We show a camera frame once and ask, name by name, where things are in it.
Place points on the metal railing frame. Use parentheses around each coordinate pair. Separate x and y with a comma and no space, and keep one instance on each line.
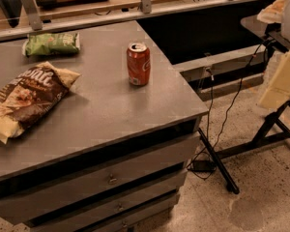
(38,16)

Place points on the black metal floor stand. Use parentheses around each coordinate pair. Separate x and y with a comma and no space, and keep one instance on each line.
(272,131)

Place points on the grey low shelf bench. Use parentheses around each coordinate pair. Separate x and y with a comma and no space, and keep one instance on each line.
(210,71)

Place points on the bottom grey drawer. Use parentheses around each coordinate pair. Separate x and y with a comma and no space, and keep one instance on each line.
(127,219)

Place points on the top grey drawer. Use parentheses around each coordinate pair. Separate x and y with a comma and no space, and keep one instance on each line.
(122,171)

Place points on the black power adapter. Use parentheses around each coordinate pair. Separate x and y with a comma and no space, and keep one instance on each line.
(203,166)

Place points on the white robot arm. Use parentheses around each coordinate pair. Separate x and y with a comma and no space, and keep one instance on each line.
(276,88)

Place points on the green jalapeno chip bag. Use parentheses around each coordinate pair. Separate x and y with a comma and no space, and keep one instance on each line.
(51,44)

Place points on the grey drawer cabinet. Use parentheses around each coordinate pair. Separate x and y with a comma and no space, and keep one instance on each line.
(103,117)

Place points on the grey drawer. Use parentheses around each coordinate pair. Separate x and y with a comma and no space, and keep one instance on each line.
(112,202)
(122,171)
(127,219)

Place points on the red coke can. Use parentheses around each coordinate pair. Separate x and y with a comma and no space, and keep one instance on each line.
(138,63)

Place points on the brown and yellow chip bag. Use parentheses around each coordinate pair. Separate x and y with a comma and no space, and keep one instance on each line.
(28,97)

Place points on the middle grey drawer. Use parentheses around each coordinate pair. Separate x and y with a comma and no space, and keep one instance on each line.
(112,202)

